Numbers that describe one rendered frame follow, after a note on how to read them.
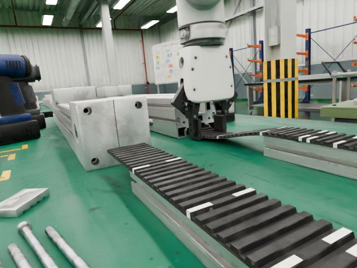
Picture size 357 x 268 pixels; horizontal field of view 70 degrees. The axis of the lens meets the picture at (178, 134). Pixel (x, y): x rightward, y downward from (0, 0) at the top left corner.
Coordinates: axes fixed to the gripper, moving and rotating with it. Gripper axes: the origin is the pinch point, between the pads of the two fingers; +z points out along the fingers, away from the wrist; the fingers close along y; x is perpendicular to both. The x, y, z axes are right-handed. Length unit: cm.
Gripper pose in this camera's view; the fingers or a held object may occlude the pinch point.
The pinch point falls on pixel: (208, 127)
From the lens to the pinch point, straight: 50.5
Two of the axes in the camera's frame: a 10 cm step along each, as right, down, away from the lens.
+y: 8.8, -1.6, 4.5
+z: 0.9, 9.8, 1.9
